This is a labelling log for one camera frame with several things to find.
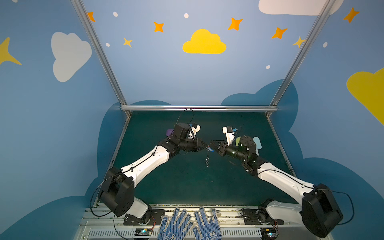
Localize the metal key holder plate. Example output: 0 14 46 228
205 148 211 168

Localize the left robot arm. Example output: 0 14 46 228
98 123 208 224

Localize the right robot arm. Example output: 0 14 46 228
210 136 344 238

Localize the light blue trowel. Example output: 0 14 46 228
253 137 262 155

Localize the right blue knit glove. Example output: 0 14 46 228
192 207 223 240

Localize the blue knit glove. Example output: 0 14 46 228
157 208 194 240
192 207 223 240

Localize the left blue knit glove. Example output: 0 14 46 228
157 208 194 240

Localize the right controller board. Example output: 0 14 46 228
261 228 279 240

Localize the controller board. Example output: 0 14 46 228
134 229 152 237
261 228 279 240

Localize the left controller board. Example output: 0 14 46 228
134 229 152 237

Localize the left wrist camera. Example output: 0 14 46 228
189 123 201 139

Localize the purple spatula pink handle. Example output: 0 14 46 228
166 129 174 137

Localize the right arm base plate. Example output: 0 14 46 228
240 208 284 225

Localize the aluminium frame back rail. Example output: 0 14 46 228
121 105 278 112

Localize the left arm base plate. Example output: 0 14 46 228
124 209 166 226

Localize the aluminium frame left post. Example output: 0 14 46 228
71 0 127 107

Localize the aluminium frame post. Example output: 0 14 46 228
270 0 336 111
71 0 127 107

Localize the aluminium frame right post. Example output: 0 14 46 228
270 0 336 111

